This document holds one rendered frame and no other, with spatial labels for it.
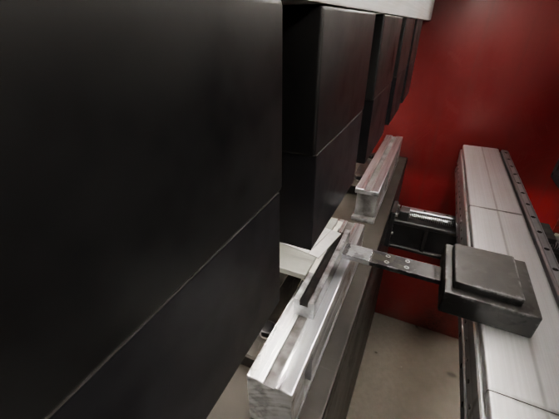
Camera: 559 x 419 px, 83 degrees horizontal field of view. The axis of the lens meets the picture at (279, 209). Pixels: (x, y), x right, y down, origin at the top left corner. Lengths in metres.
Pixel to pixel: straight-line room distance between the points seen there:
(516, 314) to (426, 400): 1.16
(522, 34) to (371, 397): 1.39
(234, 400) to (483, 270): 0.39
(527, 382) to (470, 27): 1.04
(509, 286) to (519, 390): 0.12
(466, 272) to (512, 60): 0.90
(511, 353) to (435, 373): 1.22
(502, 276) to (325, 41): 0.42
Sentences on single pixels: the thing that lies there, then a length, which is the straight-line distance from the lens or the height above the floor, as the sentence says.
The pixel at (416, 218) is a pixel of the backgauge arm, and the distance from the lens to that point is 0.98.
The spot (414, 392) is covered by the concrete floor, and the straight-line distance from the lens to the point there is 1.63.
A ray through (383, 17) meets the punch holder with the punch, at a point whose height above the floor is 1.34.
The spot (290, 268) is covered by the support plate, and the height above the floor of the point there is 1.00.
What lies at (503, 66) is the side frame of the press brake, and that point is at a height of 1.22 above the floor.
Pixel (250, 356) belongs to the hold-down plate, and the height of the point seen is 0.90.
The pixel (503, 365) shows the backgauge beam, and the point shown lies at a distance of 0.49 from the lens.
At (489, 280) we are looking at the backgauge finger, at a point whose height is 1.03.
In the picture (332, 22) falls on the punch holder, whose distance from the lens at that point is 0.22.
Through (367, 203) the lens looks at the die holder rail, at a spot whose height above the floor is 0.93.
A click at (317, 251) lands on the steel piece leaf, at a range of 0.54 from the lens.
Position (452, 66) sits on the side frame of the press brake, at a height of 1.21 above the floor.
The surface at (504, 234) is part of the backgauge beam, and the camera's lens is 0.74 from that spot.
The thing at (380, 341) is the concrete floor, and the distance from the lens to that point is 1.74.
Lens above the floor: 1.33
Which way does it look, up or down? 30 degrees down
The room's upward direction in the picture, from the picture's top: straight up
